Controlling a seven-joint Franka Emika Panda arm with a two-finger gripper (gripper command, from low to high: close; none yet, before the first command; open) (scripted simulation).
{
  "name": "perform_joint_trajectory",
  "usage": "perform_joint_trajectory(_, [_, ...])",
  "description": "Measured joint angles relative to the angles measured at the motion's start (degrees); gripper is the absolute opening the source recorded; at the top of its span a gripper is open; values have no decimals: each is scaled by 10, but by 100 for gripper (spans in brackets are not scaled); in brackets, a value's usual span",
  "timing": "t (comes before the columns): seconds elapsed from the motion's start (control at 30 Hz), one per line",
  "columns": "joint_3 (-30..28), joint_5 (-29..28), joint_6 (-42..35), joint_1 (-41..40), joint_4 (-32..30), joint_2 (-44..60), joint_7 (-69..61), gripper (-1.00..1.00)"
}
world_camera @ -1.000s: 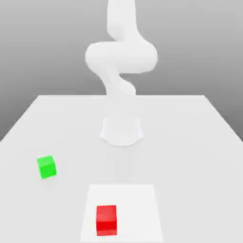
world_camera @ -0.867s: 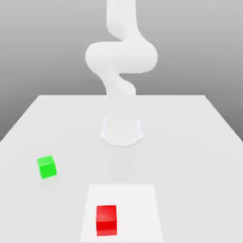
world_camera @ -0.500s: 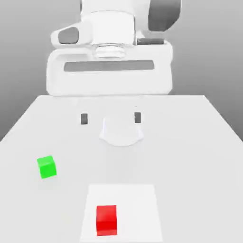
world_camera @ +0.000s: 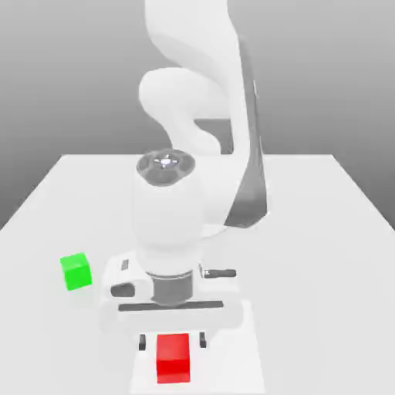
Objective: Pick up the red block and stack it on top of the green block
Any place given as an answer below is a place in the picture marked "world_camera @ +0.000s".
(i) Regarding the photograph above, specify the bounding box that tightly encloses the small red cube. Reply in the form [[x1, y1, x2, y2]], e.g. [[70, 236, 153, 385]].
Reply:
[[156, 333, 191, 384]]

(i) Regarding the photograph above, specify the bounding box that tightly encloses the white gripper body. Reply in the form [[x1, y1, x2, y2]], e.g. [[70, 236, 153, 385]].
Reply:
[[98, 285, 245, 336]]

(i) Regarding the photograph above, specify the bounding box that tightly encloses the small green cube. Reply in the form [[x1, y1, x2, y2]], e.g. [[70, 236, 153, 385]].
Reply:
[[59, 252, 93, 292]]

